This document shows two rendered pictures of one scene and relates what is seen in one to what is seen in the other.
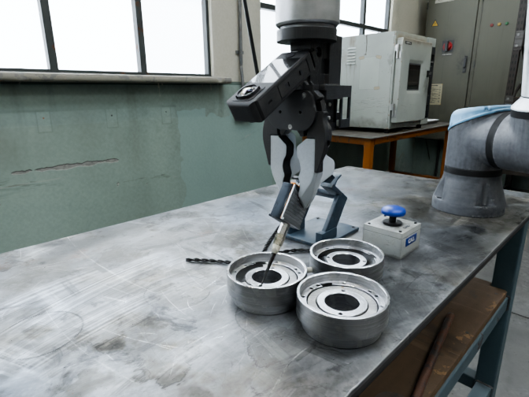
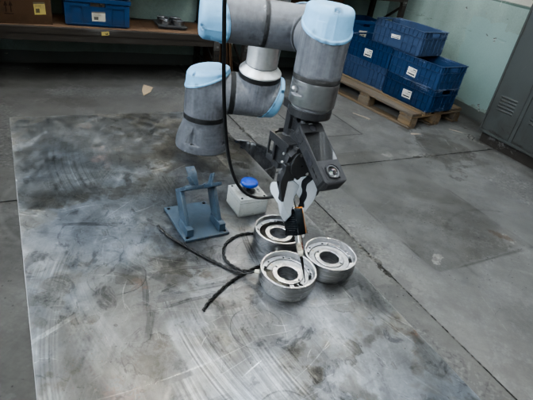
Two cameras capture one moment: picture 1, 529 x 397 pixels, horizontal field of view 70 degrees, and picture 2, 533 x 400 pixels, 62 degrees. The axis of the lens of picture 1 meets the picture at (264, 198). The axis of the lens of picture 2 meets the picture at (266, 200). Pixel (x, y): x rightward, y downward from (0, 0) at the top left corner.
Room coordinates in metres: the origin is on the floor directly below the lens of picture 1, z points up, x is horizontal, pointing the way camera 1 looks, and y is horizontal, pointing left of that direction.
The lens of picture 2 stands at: (0.37, 0.64, 1.36)
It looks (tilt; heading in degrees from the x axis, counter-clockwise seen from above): 31 degrees down; 282
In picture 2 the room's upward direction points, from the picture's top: 10 degrees clockwise
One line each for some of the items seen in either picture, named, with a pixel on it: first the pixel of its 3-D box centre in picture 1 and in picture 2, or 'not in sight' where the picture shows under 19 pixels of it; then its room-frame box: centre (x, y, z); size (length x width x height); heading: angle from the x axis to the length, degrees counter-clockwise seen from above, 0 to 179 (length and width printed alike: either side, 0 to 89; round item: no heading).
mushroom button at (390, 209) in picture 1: (392, 220); (248, 189); (0.61, -0.22, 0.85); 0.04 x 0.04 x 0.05
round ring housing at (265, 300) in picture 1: (267, 282); (286, 276); (0.45, 0.00, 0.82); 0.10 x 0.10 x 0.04
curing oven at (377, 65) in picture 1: (382, 84); not in sight; (2.96, -0.90, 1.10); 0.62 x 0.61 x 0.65; 135
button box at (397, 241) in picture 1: (393, 233); (246, 197); (0.61, -0.22, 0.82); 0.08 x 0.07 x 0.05; 135
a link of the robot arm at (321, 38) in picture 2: not in sight; (323, 42); (0.48, -0.05, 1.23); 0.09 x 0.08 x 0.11; 116
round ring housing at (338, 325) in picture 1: (341, 308); (327, 260); (0.39, -0.09, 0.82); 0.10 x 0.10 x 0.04
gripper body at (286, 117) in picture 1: (308, 84); (301, 138); (0.49, -0.06, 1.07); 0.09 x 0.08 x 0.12; 138
